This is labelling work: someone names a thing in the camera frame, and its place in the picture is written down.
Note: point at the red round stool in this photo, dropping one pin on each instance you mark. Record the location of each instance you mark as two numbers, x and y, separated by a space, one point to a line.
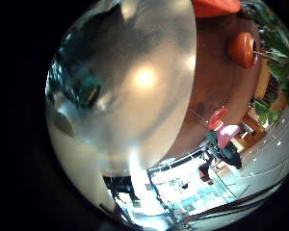
217 117

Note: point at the person with dark trousers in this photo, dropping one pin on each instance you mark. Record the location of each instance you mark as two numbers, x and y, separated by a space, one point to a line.
226 138

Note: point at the orange flower pot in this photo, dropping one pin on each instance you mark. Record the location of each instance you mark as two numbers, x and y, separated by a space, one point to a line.
242 49

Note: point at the orange round lamp shade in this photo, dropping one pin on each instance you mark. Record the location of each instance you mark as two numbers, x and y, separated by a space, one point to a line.
215 6

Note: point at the green leafy plant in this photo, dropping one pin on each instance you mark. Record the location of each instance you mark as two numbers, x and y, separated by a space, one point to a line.
279 48

